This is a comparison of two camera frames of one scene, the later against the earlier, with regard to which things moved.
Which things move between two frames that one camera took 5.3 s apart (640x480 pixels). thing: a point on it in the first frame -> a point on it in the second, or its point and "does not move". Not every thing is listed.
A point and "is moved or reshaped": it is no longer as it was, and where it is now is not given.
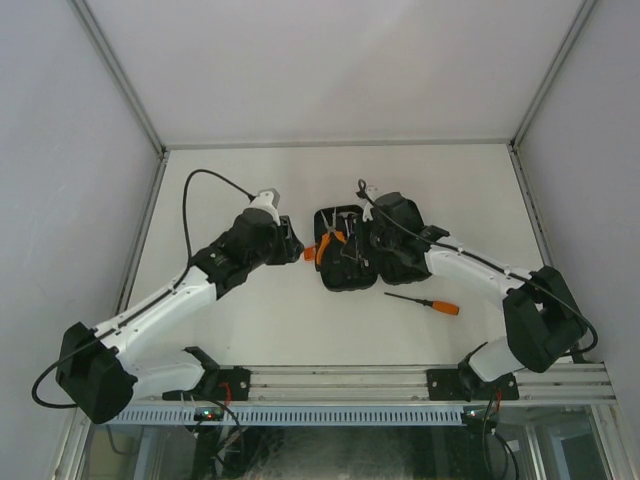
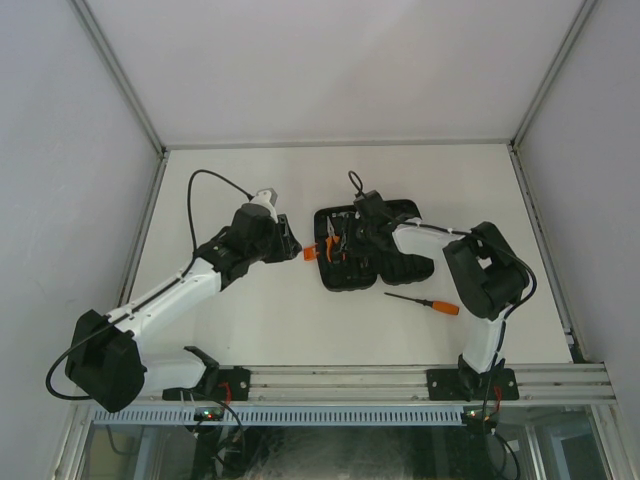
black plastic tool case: [348, 264] does not move
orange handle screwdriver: [438, 306] does not move
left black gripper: [292, 247] does not move
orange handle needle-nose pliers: [331, 231] is moved or reshaped
